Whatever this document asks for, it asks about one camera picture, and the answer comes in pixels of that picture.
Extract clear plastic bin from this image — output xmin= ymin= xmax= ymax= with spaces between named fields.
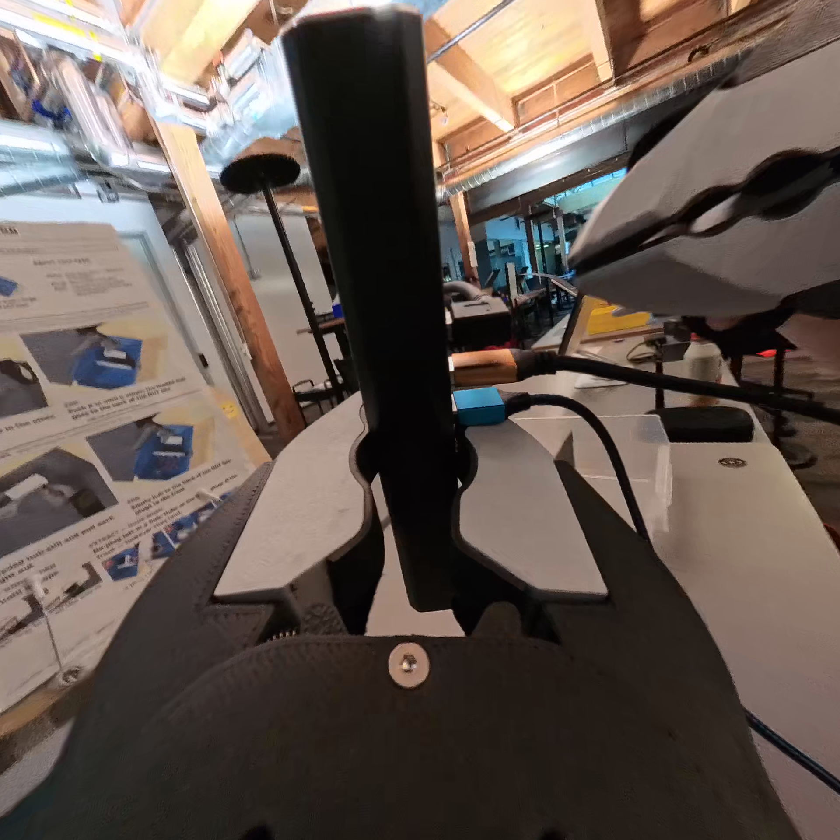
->
xmin=551 ymin=413 xmax=673 ymax=536

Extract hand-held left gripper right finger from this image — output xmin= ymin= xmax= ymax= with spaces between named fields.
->
xmin=453 ymin=422 xmax=609 ymax=601

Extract wooden support post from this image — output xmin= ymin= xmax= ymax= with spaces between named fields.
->
xmin=151 ymin=121 xmax=307 ymax=442

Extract silver ceiling pipes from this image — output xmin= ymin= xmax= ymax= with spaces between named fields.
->
xmin=0 ymin=33 xmax=303 ymax=181

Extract black pole stand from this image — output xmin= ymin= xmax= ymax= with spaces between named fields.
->
xmin=220 ymin=154 xmax=343 ymax=396

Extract black usb hub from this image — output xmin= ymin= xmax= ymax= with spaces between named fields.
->
xmin=281 ymin=5 xmax=460 ymax=611

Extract gold plug black usb cable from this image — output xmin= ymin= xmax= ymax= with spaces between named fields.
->
xmin=449 ymin=350 xmax=840 ymax=424

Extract yellow plastic bin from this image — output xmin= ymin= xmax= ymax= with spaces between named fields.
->
xmin=586 ymin=303 xmax=652 ymax=337

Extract ribbed silver ventilation duct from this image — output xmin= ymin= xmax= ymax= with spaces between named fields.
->
xmin=436 ymin=39 xmax=756 ymax=198

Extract black chair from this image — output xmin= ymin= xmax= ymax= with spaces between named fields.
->
xmin=663 ymin=406 xmax=754 ymax=444

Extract blue braided usb cable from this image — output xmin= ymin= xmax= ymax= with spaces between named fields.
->
xmin=453 ymin=387 xmax=840 ymax=795

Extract wooden display board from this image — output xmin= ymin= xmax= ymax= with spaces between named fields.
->
xmin=0 ymin=387 xmax=273 ymax=739

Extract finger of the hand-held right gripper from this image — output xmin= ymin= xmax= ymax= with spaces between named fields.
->
xmin=567 ymin=45 xmax=840 ymax=266
xmin=570 ymin=190 xmax=840 ymax=317

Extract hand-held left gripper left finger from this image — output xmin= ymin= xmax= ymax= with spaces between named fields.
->
xmin=214 ymin=395 xmax=388 ymax=601

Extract printed instruction sheet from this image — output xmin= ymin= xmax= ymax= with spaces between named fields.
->
xmin=0 ymin=220 xmax=260 ymax=713

